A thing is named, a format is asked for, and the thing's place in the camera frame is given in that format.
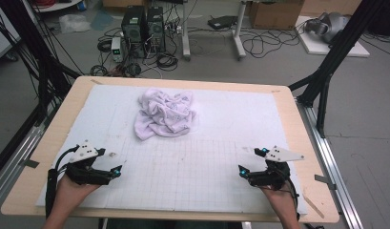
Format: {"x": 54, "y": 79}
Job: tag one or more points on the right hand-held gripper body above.
{"x": 273, "y": 178}

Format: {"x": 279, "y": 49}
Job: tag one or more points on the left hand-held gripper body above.
{"x": 87, "y": 173}

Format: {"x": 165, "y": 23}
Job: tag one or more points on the lavender printed towel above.
{"x": 165, "y": 114}

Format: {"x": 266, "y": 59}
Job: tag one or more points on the person's right hand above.
{"x": 283, "y": 200}

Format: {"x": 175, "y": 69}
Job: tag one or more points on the person's left hand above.
{"x": 70, "y": 192}

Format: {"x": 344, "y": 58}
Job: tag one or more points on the white gridded foam mat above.
{"x": 199, "y": 165}

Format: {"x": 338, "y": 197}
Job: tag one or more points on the thin wooden stick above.
{"x": 313, "y": 206}

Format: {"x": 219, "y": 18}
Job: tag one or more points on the white power supply box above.
{"x": 116, "y": 49}

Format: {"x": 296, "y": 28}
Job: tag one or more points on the white floor board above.
{"x": 316, "y": 47}

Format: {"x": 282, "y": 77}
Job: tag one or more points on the white desk leg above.
{"x": 239, "y": 31}
{"x": 186, "y": 31}

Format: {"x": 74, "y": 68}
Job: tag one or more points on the wide black computer tower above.
{"x": 133, "y": 30}

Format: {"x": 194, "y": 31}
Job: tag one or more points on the clear plastic bag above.
{"x": 74, "y": 23}

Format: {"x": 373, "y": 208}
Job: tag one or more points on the narrow black computer tower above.
{"x": 156, "y": 28}

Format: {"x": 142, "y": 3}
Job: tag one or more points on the black flat device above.
{"x": 221, "y": 22}

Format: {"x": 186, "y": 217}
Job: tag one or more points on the brown cardboard box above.
{"x": 275, "y": 14}

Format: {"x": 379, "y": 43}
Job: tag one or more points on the grey helmet-shaped device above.
{"x": 329, "y": 27}

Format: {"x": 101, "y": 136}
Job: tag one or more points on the grey metal bracket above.
{"x": 324, "y": 181}

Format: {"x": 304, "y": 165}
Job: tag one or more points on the aluminium rail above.
{"x": 11, "y": 165}
{"x": 329, "y": 165}

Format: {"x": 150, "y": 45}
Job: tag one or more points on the black metal frame stand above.
{"x": 335, "y": 54}
{"x": 40, "y": 63}

